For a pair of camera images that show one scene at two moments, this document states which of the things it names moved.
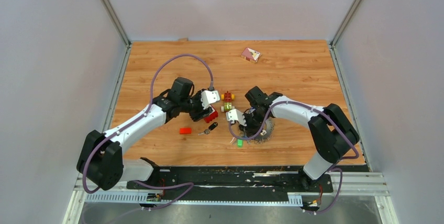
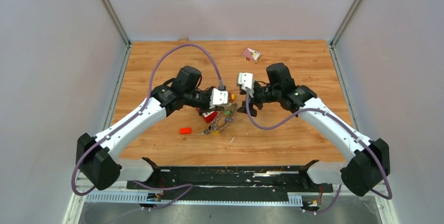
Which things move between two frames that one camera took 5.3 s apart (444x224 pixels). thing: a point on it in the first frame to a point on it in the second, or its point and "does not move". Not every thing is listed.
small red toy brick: x=185 y=131 does not move
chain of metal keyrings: x=265 y=133 to x=223 y=118
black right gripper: x=249 y=130 to x=253 y=111
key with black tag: x=207 y=131 does not move
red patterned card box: x=251 y=55 does not move
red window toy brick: x=211 y=117 does not move
